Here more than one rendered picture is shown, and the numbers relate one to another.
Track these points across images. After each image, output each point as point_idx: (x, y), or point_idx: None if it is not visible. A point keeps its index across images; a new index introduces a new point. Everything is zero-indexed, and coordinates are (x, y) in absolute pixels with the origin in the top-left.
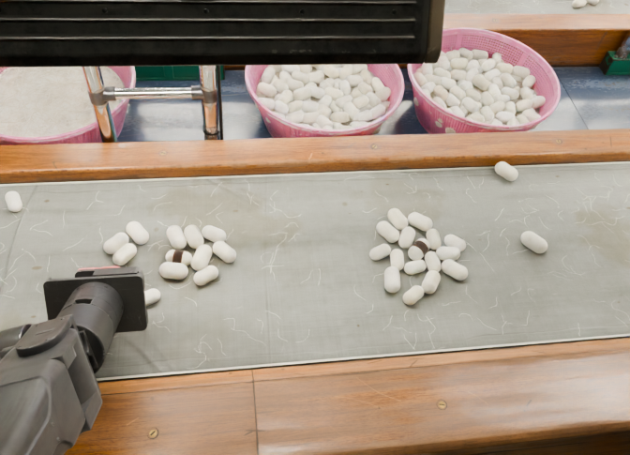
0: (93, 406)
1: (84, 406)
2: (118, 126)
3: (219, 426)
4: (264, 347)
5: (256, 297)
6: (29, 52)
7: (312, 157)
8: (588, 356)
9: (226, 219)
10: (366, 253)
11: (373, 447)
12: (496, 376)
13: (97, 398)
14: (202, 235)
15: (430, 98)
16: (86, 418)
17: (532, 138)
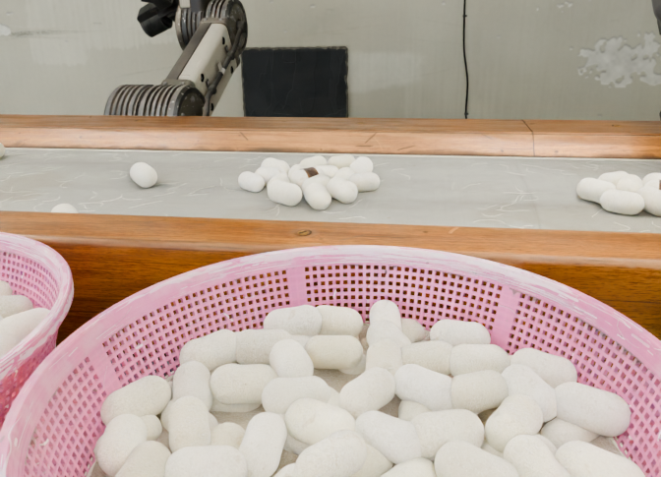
0: None
1: None
2: None
3: (559, 125)
4: (521, 163)
5: (538, 180)
6: None
7: (449, 228)
8: (204, 127)
9: (608, 224)
10: (381, 193)
11: (427, 118)
12: (300, 126)
13: (657, 5)
14: (640, 195)
15: (63, 280)
16: None
17: None
